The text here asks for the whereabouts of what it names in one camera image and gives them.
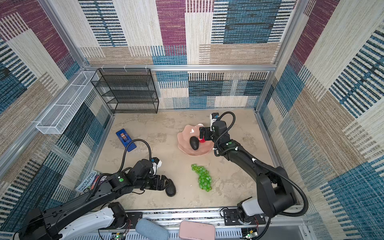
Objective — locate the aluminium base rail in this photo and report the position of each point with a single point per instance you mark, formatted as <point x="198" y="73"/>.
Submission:
<point x="107" y="224"/>

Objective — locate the green grape bunch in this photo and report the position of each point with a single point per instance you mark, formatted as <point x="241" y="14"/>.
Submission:
<point x="205" y="179"/>

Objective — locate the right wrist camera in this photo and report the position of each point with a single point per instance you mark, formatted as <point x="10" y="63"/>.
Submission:
<point x="214" y="117"/>

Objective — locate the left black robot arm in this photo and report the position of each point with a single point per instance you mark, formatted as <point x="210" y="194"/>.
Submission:
<point x="108" y="187"/>

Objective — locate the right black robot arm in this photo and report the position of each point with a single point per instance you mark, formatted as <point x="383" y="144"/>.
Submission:
<point x="277" y="194"/>

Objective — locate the grey-blue foam microphone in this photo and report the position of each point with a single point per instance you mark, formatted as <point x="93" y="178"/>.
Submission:
<point x="151" y="230"/>

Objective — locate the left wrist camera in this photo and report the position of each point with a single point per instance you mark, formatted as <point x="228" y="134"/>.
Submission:
<point x="156" y="164"/>

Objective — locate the pink flower-shaped fruit bowl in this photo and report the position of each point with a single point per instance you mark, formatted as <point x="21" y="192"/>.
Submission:
<point x="184" y="141"/>

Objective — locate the black wire shelf rack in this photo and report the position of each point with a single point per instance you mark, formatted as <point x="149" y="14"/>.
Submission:
<point x="127" y="91"/>

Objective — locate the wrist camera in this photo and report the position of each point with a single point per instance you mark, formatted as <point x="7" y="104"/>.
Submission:
<point x="214" y="117"/>
<point x="156" y="164"/>

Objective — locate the pink rounded pad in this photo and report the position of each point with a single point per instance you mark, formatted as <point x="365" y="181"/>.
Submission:
<point x="196" y="231"/>

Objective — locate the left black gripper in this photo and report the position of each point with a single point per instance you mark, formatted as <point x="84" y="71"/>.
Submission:
<point x="158" y="181"/>

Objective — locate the dark avocado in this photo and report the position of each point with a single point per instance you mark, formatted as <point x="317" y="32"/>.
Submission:
<point x="194" y="143"/>
<point x="171" y="191"/>

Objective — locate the blue tape dispenser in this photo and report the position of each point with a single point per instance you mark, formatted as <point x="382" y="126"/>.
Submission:
<point x="125" y="139"/>

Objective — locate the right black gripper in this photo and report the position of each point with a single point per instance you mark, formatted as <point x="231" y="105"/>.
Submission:
<point x="205" y="133"/>

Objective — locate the white wire mesh basket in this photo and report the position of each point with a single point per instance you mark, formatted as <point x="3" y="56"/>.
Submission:
<point x="59" y="116"/>

